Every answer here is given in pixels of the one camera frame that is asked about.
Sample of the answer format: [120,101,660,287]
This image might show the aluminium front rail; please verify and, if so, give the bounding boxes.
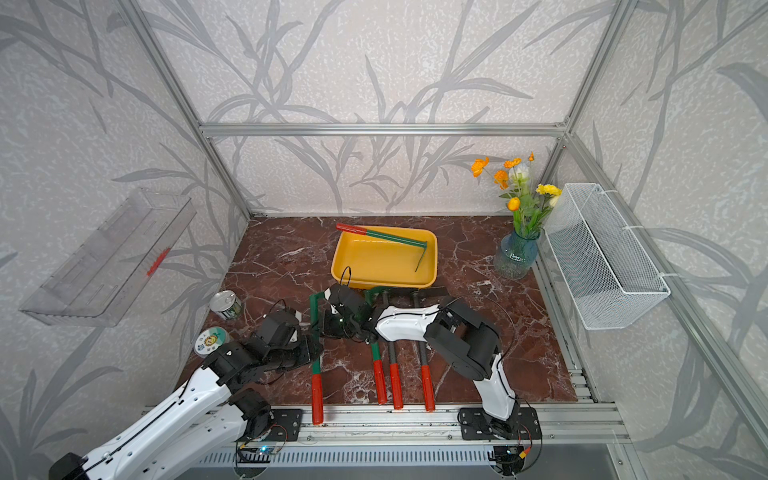
[276,403,631,447]

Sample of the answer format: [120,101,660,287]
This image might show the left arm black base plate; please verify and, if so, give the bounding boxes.
[248,408,303,443]

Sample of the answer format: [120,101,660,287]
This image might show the lying green label can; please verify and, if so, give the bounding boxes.
[193,326,229,358]

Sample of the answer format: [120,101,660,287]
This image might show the yellow plastic storage box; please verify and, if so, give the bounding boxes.
[331,226,438,289]

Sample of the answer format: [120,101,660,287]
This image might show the white wire mesh basket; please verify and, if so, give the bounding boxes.
[544,183,670,331]

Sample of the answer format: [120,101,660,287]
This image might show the green small hoe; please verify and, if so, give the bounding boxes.
[365,286,388,405]
[336,223,428,270]
[309,292,324,426]

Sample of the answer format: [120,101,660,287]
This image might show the upright metal tin can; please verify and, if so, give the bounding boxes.
[209,290,243,320]

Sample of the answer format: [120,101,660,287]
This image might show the orange yellow artificial flowers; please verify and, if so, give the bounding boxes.
[470,152,563,241]

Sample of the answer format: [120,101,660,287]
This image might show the clear plastic wall shelf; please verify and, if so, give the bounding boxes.
[19,188,196,327]

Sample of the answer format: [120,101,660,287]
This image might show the blue glass vase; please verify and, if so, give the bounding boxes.
[493,231,540,280]

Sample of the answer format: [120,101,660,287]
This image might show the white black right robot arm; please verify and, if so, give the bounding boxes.
[323,283,520,440]

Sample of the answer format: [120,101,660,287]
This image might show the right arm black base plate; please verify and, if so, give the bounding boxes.
[457,405,542,440]

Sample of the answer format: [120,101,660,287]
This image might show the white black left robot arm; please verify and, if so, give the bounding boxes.
[48,309,323,479]

